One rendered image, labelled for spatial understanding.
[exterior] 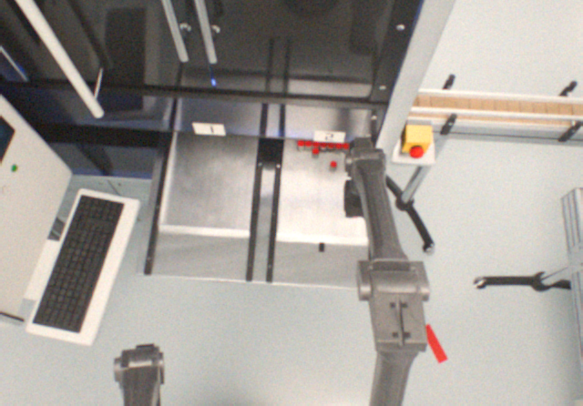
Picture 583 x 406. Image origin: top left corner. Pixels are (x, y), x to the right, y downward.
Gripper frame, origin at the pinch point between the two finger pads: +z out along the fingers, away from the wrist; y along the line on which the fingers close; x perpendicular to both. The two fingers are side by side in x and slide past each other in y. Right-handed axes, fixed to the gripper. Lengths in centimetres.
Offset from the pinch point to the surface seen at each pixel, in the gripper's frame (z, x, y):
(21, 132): -9, 86, 15
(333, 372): 111, -4, -13
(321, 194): 16.6, 7.6, 16.1
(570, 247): 57, -85, 23
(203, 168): 16, 43, 23
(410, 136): -0.5, -16.1, 26.1
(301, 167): 15.1, 13.9, 24.6
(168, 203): 18, 53, 11
